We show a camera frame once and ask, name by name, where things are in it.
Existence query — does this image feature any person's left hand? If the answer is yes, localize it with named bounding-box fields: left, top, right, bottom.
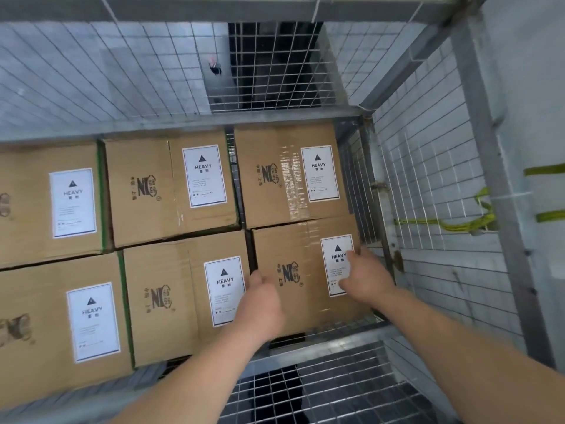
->
left=230, top=269, right=286, bottom=346

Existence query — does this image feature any person's right forearm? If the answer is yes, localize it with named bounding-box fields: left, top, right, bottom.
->
left=370, top=287, right=565, bottom=424

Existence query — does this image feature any yellow-green strap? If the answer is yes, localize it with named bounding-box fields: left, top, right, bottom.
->
left=393, top=163, right=565, bottom=237

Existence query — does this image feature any taped cardboard box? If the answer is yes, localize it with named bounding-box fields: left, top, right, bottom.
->
left=251, top=214, right=377, bottom=339

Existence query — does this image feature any green packing band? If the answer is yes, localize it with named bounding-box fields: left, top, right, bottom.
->
left=117, top=251, right=136, bottom=372
left=96, top=139, right=112, bottom=253

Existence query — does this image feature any grey wire mesh cage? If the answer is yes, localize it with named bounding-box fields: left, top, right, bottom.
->
left=0, top=0, right=565, bottom=424

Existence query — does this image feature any person's left forearm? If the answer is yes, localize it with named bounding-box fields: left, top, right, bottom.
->
left=108, top=323, right=283, bottom=424

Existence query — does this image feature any stack of labelled cardboard boxes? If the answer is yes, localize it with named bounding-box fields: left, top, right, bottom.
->
left=0, top=121, right=355, bottom=412

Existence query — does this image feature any person's right hand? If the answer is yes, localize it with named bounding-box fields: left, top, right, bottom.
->
left=338, top=245, right=398, bottom=310

